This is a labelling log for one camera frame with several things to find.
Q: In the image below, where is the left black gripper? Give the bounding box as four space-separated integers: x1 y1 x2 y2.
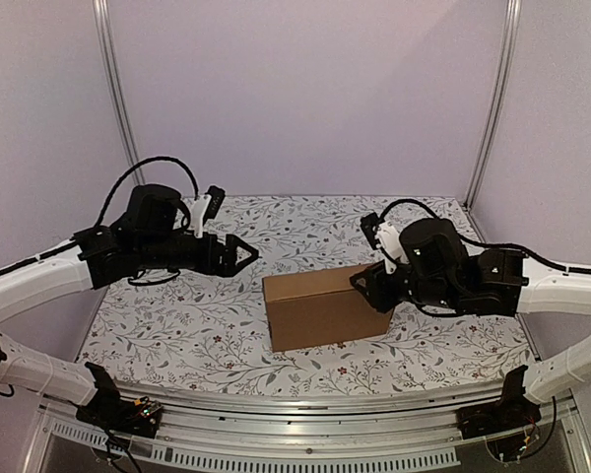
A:
138 232 259 277

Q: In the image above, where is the brown cardboard box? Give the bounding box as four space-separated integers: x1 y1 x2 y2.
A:
262 265 393 353

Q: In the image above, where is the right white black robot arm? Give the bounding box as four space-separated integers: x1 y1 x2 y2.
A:
350 213 591 430

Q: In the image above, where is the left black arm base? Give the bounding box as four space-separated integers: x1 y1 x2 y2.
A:
76 362 163 439

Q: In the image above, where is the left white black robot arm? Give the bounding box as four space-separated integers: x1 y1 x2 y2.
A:
0 184 259 428

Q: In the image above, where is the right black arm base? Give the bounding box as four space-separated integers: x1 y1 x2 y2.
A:
455 366 541 439

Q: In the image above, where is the floral patterned table mat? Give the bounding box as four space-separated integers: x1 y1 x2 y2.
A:
80 196 532 397

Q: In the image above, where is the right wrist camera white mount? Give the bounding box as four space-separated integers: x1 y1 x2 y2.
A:
360 213 409 274

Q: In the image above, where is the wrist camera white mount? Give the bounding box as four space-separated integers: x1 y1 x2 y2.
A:
360 213 409 274
189 185 226 238

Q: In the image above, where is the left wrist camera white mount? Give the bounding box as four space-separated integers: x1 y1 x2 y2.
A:
189 185 226 238

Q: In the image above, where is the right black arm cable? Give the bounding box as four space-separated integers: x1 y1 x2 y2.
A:
376 197 439 223

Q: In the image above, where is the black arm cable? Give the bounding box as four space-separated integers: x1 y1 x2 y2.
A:
93 157 201 233
376 197 439 223

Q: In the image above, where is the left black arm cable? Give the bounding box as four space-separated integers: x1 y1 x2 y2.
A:
93 157 201 233

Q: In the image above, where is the aluminium front rail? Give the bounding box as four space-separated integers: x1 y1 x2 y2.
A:
23 382 591 472

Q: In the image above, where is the left aluminium frame post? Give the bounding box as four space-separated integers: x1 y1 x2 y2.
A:
92 0 140 167

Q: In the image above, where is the aluminium frame post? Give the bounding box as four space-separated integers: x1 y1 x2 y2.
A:
92 0 140 167
463 0 522 213

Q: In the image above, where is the right aluminium frame post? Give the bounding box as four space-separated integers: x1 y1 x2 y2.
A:
463 0 522 213

